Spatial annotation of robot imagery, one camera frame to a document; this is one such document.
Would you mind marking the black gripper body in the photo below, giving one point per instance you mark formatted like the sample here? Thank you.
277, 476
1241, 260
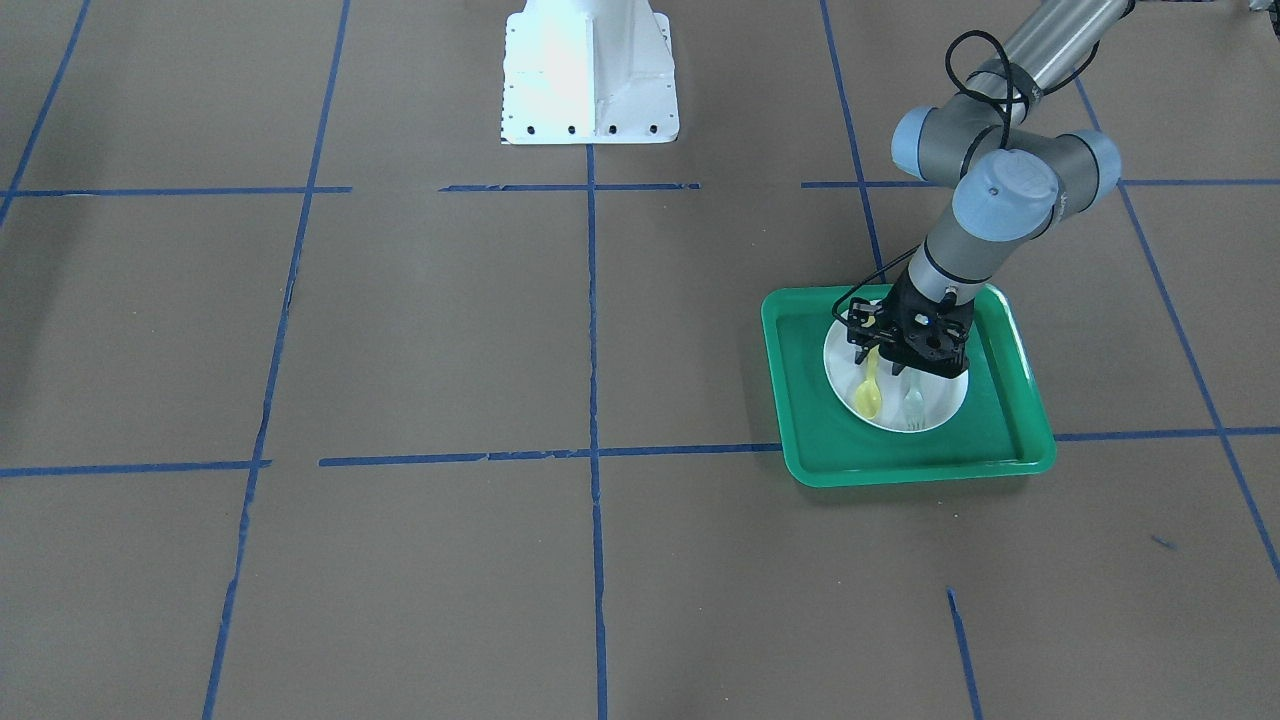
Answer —
897, 317

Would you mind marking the white round plate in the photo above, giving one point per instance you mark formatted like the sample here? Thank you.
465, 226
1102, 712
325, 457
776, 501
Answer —
943, 397

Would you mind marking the green plastic tray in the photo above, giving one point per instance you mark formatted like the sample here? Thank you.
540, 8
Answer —
1001, 430

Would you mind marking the pale green plastic fork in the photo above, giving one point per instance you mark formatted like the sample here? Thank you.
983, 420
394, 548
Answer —
913, 403

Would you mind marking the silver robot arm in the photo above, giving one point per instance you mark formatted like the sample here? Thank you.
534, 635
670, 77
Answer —
1008, 187

